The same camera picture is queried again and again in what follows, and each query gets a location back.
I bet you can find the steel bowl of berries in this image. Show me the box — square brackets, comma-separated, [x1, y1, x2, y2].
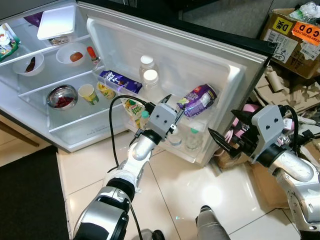
[46, 85, 80, 111]

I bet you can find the black floor rug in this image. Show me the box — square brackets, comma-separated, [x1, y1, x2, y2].
[0, 145, 71, 240]

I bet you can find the cardboard box orange label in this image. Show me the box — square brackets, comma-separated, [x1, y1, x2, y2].
[260, 7, 320, 79]

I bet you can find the refrigerator lower door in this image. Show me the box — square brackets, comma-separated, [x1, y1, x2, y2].
[77, 0, 279, 167]

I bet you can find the white lidded food container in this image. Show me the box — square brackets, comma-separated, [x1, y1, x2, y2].
[36, 5, 77, 46]

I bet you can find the pink plastic hanger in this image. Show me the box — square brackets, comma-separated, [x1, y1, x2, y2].
[224, 102, 266, 152]

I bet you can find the crumpled plastic bag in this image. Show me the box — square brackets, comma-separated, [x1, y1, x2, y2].
[289, 1, 320, 24]

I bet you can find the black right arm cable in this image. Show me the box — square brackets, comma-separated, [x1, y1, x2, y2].
[280, 104, 301, 152]

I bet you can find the teal capped water bottle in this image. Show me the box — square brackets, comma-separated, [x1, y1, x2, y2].
[185, 127, 204, 151]

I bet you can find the white bowl with dark food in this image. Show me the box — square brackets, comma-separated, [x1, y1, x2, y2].
[12, 51, 45, 77]

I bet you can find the white paper cup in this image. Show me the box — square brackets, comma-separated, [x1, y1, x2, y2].
[78, 83, 99, 106]

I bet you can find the small red bottle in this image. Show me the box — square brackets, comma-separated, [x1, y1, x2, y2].
[86, 46, 99, 64]

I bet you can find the white capped clear bottle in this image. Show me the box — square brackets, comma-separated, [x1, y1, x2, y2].
[142, 69, 162, 97]
[139, 54, 157, 74]

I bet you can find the white bowl with orange food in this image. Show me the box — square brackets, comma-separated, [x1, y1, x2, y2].
[56, 42, 89, 68]

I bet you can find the green orange juice carton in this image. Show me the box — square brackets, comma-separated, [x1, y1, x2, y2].
[121, 97, 149, 129]

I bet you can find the green white packet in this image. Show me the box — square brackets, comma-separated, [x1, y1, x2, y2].
[0, 24, 21, 62]

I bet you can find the grey right robot leg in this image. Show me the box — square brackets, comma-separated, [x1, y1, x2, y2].
[196, 205, 232, 240]

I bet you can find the purple snack packet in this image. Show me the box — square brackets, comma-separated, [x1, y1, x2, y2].
[177, 84, 219, 119]

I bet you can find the moulded pulp packing tray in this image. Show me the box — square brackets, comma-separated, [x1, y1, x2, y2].
[255, 65, 320, 112]

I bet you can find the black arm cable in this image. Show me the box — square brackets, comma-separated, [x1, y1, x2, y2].
[280, 104, 301, 152]
[108, 94, 152, 240]

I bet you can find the purple bag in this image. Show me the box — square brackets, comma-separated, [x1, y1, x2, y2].
[24, 12, 44, 29]

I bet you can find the yellow printed cup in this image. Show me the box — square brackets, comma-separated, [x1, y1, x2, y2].
[96, 81, 117, 100]

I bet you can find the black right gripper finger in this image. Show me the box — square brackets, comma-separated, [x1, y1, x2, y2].
[207, 129, 240, 153]
[231, 111, 258, 127]

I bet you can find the blue purple carton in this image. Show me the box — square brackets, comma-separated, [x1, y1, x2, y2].
[98, 69, 144, 95]

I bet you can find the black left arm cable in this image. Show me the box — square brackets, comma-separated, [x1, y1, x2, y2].
[108, 94, 152, 240]

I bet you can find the green capped bottle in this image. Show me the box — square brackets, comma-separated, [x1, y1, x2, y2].
[139, 110, 151, 132]

